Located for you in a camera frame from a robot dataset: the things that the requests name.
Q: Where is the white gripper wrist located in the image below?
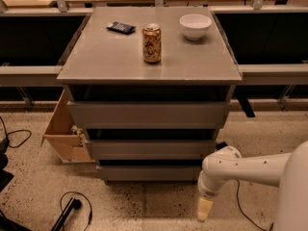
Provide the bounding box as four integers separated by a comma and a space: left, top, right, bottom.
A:
197, 170, 225, 221

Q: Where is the grey bottom drawer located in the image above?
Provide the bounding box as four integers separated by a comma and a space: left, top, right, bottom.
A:
96, 166, 200, 181

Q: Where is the grey drawer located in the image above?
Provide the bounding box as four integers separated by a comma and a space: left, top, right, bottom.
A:
67, 101, 230, 129
86, 140, 216, 160
96, 166, 200, 181

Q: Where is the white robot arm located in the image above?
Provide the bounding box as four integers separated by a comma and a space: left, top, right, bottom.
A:
197, 141, 308, 231

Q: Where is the grey middle drawer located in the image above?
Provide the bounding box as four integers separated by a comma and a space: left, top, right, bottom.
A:
86, 140, 216, 160

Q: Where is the grey drawer cabinet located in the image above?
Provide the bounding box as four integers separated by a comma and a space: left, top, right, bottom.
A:
56, 6, 243, 186

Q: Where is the grey top drawer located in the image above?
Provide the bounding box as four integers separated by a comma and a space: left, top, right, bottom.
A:
67, 101, 230, 129

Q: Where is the open cardboard box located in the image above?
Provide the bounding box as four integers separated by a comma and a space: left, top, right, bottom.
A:
43, 91, 92, 163

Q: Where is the white ceramic bowl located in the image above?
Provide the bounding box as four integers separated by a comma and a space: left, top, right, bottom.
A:
179, 13, 212, 40

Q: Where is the gold patterned drink can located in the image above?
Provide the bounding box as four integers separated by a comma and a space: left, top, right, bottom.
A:
142, 23, 162, 64

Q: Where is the dark blue snack packet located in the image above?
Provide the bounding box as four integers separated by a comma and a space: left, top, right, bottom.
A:
107, 21, 136, 35

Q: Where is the black power adapter with cable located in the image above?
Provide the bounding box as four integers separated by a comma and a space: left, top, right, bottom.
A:
216, 141, 274, 231

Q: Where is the black stand with cable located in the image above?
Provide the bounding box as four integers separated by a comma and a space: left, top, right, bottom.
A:
51, 191, 93, 231

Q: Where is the black cable left floor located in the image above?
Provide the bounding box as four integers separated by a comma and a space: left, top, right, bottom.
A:
0, 115, 33, 149

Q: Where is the grey metal rail frame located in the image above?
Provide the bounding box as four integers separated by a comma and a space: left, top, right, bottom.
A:
0, 0, 308, 118

